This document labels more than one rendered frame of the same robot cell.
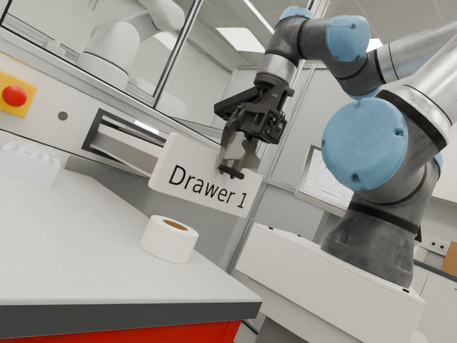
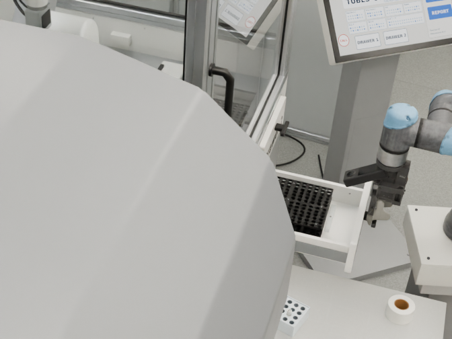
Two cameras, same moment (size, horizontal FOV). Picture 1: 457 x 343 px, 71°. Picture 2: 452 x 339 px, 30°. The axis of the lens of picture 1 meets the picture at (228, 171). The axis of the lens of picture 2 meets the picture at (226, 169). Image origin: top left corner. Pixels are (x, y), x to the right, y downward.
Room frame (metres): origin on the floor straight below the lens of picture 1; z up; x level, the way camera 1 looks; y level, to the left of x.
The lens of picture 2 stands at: (-0.62, 1.21, 2.38)
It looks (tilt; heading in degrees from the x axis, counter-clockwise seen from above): 38 degrees down; 330
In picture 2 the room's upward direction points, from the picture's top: 5 degrees clockwise
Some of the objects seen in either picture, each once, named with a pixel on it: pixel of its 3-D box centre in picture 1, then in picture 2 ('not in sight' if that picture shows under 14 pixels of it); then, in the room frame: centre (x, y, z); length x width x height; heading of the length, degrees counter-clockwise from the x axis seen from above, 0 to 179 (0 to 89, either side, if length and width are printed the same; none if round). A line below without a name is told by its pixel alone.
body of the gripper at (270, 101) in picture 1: (262, 110); (389, 178); (0.65, -0.02, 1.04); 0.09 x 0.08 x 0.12; 47
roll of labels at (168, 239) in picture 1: (169, 238); (399, 309); (0.44, 0.04, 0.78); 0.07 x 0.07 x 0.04
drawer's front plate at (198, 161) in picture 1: (213, 181); (358, 223); (0.68, 0.02, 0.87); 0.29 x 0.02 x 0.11; 137
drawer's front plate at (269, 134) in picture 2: not in sight; (271, 134); (1.13, 0.04, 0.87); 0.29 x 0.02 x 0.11; 137
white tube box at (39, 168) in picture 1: (30, 162); (280, 311); (0.57, 0.33, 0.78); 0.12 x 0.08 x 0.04; 29
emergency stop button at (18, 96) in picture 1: (13, 96); not in sight; (0.63, 0.44, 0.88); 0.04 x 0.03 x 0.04; 137
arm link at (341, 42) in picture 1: (336, 44); (440, 134); (0.60, -0.10, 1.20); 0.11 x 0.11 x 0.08; 45
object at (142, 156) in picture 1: (159, 161); (283, 208); (0.83, 0.17, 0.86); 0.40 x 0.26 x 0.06; 47
